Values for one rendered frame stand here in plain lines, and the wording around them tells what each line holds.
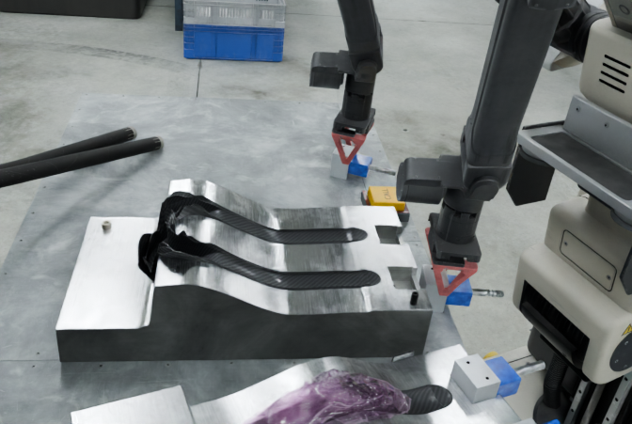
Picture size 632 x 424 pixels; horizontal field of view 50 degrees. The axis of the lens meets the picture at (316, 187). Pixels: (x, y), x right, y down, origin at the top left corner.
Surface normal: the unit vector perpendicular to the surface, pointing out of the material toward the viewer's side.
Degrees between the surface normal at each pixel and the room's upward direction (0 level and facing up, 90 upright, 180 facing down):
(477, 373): 0
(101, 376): 0
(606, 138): 90
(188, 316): 90
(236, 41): 91
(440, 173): 30
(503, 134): 114
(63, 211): 0
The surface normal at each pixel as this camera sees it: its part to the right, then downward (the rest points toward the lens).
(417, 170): 0.02, -0.49
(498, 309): 0.09, -0.85
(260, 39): 0.14, 0.53
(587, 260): -0.90, 0.27
